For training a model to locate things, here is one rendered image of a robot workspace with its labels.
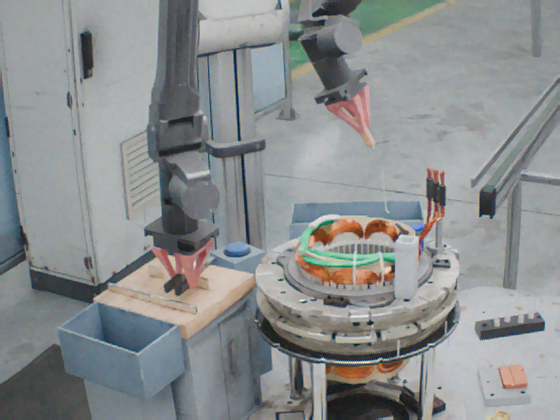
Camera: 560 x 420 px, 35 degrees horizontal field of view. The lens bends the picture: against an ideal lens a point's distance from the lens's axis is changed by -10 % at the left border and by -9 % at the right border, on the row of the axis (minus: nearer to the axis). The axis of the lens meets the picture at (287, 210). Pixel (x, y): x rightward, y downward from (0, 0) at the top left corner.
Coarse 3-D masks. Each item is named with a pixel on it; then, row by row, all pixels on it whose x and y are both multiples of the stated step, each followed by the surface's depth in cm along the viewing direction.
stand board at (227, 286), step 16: (144, 272) 158; (208, 272) 157; (224, 272) 157; (240, 272) 156; (144, 288) 152; (160, 288) 152; (224, 288) 151; (240, 288) 152; (112, 304) 147; (128, 304) 147; (144, 304) 147; (192, 304) 146; (208, 304) 146; (224, 304) 149; (176, 320) 141; (192, 320) 141; (208, 320) 145
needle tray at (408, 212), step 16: (304, 208) 184; (320, 208) 184; (336, 208) 184; (352, 208) 183; (368, 208) 183; (384, 208) 183; (400, 208) 183; (416, 208) 183; (304, 224) 174; (416, 224) 173
